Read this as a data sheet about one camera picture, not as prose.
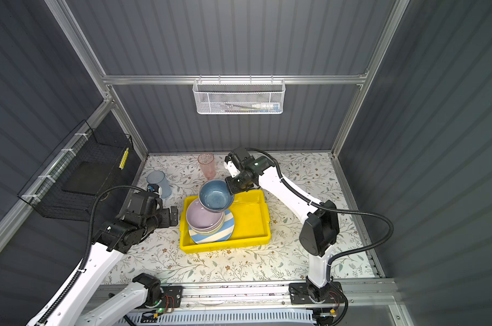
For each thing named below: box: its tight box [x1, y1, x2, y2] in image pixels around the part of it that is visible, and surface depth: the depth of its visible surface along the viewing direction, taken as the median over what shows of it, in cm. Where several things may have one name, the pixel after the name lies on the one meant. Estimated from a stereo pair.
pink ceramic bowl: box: [186, 197, 225, 232], surface depth 85 cm
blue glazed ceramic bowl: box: [198, 179, 235, 213], surface depth 83 cm
